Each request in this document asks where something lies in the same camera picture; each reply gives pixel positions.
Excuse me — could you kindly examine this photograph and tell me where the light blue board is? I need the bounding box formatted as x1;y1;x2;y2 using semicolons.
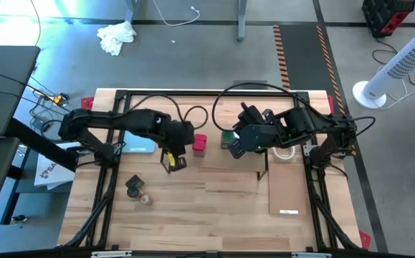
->
122;129;158;154

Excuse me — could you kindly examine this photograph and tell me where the cork-lidded saffron glass jar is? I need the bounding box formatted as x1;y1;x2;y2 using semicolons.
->
138;193;154;207

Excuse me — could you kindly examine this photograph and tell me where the white cable with plug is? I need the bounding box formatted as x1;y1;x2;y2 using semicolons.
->
152;0;201;28

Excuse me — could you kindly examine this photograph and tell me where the yellow connector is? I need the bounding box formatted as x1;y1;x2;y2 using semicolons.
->
51;92;69;107

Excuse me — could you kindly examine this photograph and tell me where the silver metal bracket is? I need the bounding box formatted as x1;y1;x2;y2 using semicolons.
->
292;252;333;258
91;250;133;258

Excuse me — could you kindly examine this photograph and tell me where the red-lidded patterned spice tin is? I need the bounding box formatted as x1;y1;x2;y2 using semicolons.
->
191;133;209;158

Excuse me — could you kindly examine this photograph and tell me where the dark mat with orange stripes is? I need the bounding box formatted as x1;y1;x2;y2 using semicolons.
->
272;24;358;157

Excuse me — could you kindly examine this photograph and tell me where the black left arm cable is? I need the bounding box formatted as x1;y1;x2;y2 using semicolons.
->
128;93;209;130

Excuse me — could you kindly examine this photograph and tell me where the wooden shelf black metal frame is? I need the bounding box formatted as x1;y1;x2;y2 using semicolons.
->
159;118;269;180

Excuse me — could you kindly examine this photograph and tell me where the white tower fan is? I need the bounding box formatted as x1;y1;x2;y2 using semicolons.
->
351;25;415;110

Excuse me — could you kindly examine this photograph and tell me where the brown cardboard sheet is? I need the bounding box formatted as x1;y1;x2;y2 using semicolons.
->
267;160;307;216

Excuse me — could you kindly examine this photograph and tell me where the white crumpled cloth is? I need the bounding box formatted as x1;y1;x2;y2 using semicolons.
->
96;20;138;57

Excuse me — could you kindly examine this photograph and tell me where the dark green spice tin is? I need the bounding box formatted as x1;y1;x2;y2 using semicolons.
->
125;174;146;190

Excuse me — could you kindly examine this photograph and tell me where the green-lidded oregano jar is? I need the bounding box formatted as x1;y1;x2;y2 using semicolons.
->
220;130;237;150

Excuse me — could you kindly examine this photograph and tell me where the grey floor outlet box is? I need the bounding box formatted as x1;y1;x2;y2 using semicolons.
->
232;80;269;90

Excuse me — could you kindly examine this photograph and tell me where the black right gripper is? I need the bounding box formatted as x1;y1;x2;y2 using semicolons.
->
226;123;282;161

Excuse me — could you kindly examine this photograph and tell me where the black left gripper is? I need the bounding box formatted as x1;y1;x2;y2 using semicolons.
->
158;119;196;176

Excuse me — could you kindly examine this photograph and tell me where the black and red crate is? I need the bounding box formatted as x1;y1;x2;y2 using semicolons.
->
361;0;415;39

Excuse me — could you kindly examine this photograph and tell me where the grey metal desk leg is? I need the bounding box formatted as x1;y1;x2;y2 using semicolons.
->
124;0;140;23
237;0;248;42

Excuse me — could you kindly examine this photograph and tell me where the masking tape roll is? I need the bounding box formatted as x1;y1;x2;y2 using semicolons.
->
272;145;297;163

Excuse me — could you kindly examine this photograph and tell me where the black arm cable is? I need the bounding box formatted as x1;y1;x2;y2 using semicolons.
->
211;81;376;139
128;93;209;130

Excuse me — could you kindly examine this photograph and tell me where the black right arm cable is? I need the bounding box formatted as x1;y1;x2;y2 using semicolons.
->
211;81;376;139

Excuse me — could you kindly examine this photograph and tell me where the printed white paper sheet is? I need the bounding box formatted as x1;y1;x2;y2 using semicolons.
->
34;143;76;191

